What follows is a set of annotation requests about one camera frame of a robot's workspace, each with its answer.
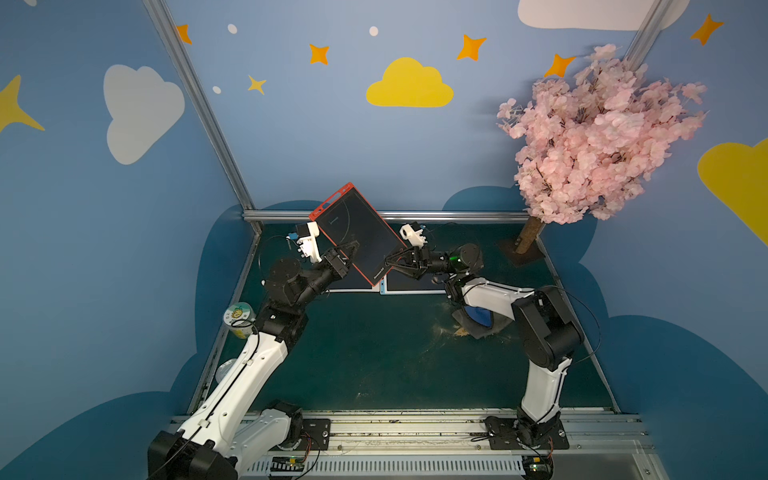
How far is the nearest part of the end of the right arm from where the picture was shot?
0.68 meters

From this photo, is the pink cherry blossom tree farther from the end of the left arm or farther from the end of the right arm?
the end of the left arm

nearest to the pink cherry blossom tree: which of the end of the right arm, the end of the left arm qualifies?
the end of the right arm
